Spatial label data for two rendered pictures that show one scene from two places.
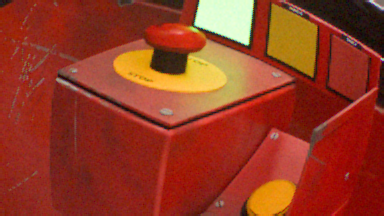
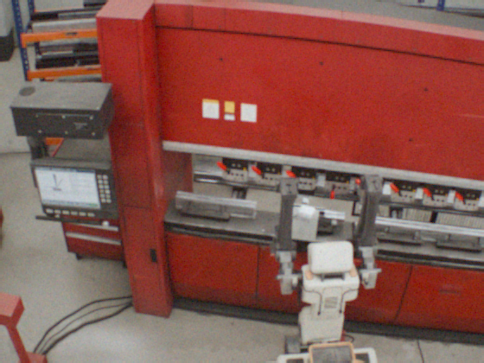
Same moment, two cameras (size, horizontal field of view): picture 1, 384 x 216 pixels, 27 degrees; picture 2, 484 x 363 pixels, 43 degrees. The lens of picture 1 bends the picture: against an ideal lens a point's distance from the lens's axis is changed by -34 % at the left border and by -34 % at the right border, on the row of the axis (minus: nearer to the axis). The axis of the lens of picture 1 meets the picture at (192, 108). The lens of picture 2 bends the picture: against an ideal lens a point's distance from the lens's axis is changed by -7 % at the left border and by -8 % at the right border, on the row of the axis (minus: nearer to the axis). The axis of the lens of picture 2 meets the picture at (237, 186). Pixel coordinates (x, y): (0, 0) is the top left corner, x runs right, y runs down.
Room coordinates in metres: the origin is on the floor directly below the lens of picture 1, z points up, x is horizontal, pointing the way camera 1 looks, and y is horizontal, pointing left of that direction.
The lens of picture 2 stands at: (-1.51, 1.54, 3.65)
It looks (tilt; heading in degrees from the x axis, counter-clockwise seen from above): 40 degrees down; 338
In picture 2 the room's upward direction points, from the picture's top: 1 degrees clockwise
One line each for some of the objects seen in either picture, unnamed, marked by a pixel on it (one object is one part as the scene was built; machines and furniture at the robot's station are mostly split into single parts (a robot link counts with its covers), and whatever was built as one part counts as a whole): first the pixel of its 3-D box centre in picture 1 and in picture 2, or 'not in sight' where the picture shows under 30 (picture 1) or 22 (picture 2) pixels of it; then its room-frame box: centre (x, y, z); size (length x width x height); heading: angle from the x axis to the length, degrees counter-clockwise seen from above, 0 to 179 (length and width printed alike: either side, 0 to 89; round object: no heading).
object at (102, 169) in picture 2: not in sight; (77, 185); (1.25, 1.36, 1.42); 0.45 x 0.12 x 0.36; 63
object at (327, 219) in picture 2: not in sight; (312, 217); (1.05, 0.02, 0.92); 0.39 x 0.06 x 0.10; 58
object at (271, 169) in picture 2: not in sight; (270, 169); (1.19, 0.25, 1.26); 0.15 x 0.09 x 0.17; 58
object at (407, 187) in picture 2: not in sight; (404, 187); (0.77, -0.42, 1.26); 0.15 x 0.09 x 0.17; 58
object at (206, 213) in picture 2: not in sight; (206, 213); (1.35, 0.60, 0.89); 0.30 x 0.05 x 0.03; 58
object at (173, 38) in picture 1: (170, 52); not in sight; (0.66, 0.02, 0.79); 0.04 x 0.04 x 0.04
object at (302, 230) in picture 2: not in sight; (302, 224); (0.95, 0.14, 1.00); 0.26 x 0.18 x 0.01; 148
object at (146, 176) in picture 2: not in sight; (155, 151); (1.74, 0.80, 1.15); 0.85 x 0.25 x 2.30; 148
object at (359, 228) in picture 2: not in sight; (366, 208); (0.55, -0.01, 1.40); 0.11 x 0.06 x 0.43; 72
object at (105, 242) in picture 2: not in sight; (100, 200); (2.17, 1.15, 0.50); 0.50 x 0.50 x 1.00; 58
